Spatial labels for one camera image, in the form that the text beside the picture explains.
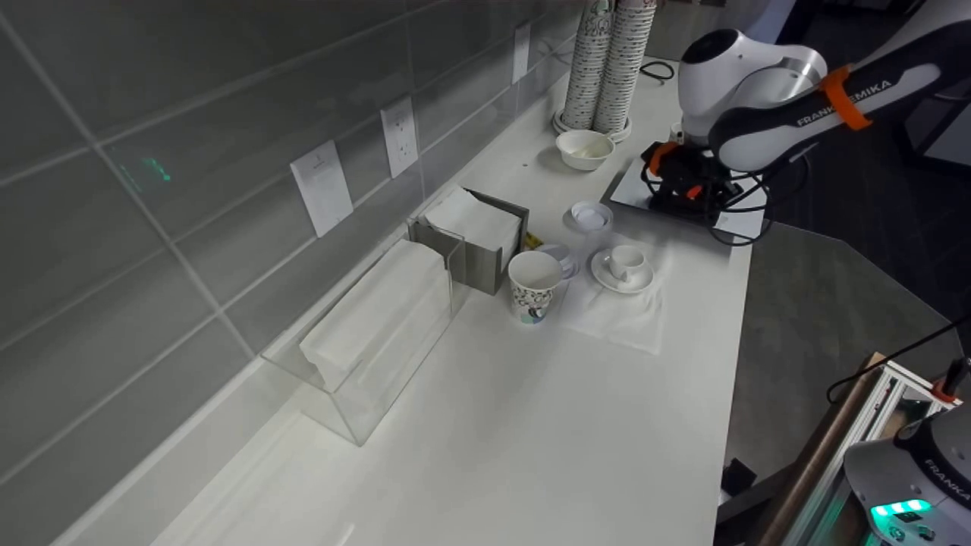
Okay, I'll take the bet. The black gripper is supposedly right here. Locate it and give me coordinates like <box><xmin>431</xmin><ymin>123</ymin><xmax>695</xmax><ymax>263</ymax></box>
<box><xmin>642</xmin><ymin>149</ymin><xmax>746</xmax><ymax>222</ymax></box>

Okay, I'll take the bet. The gray robot base green light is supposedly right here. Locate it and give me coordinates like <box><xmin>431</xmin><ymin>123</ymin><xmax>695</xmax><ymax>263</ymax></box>
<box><xmin>839</xmin><ymin>404</ymin><xmax>971</xmax><ymax>546</ymax></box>

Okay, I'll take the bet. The small white dish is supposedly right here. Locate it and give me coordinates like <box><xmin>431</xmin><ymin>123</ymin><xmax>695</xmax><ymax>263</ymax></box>
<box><xmin>565</xmin><ymin>196</ymin><xmax>617</xmax><ymax>237</ymax></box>

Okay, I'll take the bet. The white bowl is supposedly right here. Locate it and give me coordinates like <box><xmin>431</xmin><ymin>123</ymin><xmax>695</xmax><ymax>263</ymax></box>
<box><xmin>551</xmin><ymin>128</ymin><xmax>617</xmax><ymax>175</ymax></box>

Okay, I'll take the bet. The white teacup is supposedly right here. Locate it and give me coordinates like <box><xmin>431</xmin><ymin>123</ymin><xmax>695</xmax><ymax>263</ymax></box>
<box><xmin>606</xmin><ymin>241</ymin><xmax>649</xmax><ymax>284</ymax></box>

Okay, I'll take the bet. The small clear lid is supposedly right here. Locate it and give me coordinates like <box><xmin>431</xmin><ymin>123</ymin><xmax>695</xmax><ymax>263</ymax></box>
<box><xmin>533</xmin><ymin>237</ymin><xmax>583</xmax><ymax>283</ymax></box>

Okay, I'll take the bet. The white paper napkin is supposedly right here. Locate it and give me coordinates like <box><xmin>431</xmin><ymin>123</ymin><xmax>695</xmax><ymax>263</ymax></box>
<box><xmin>559</xmin><ymin>234</ymin><xmax>676</xmax><ymax>358</ymax></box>

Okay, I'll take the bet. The white napkin stack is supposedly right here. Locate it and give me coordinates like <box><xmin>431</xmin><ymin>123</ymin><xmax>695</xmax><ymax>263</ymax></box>
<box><xmin>423</xmin><ymin>184</ymin><xmax>522</xmax><ymax>255</ymax></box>

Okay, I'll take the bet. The gray napkin holder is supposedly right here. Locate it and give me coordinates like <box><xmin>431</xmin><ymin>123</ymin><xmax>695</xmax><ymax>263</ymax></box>
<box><xmin>407</xmin><ymin>182</ymin><xmax>533</xmax><ymax>297</ymax></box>

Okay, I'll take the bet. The white metal rack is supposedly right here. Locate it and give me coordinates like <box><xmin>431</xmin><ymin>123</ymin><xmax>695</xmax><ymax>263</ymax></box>
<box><xmin>784</xmin><ymin>360</ymin><xmax>965</xmax><ymax>546</ymax></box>

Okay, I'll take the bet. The white paper towel stack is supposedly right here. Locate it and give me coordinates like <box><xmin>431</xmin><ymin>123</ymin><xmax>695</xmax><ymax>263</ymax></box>
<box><xmin>299</xmin><ymin>237</ymin><xmax>456</xmax><ymax>395</ymax></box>

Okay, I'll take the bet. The clear acrylic box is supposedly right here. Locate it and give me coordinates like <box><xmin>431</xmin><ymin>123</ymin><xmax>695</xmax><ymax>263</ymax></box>
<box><xmin>257</xmin><ymin>216</ymin><xmax>481</xmax><ymax>449</ymax></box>

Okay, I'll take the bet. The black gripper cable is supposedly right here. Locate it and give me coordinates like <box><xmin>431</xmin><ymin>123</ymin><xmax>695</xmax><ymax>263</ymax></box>
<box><xmin>708</xmin><ymin>169</ymin><xmax>802</xmax><ymax>252</ymax></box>

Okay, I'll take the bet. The black cable loop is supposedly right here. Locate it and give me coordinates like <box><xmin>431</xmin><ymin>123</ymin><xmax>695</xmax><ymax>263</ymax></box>
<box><xmin>638</xmin><ymin>59</ymin><xmax>681</xmax><ymax>85</ymax></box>

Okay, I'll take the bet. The small white wall plate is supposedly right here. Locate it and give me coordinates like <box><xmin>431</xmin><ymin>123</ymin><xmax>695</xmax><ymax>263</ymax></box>
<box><xmin>510</xmin><ymin>20</ymin><xmax>533</xmax><ymax>85</ymax></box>

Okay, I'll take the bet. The medium white wall plate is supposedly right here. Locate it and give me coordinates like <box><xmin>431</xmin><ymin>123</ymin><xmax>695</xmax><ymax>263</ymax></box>
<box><xmin>377</xmin><ymin>95</ymin><xmax>423</xmax><ymax>182</ymax></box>

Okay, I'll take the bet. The long black floor cable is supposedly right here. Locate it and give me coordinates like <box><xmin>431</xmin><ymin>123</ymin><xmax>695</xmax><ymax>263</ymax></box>
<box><xmin>822</xmin><ymin>316</ymin><xmax>971</xmax><ymax>405</ymax></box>

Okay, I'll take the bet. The black floor bracket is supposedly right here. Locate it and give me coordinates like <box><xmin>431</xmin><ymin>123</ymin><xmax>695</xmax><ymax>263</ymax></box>
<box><xmin>722</xmin><ymin>457</ymin><xmax>762</xmax><ymax>498</ymax></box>

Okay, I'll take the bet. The wooden frame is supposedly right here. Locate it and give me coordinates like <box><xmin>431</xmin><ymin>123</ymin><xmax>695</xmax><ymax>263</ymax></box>
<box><xmin>755</xmin><ymin>350</ymin><xmax>891</xmax><ymax>546</ymax></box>

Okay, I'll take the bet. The large white wall plate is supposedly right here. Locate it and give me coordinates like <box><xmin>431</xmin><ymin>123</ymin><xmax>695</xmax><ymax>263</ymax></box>
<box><xmin>287</xmin><ymin>135</ymin><xmax>358</xmax><ymax>241</ymax></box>

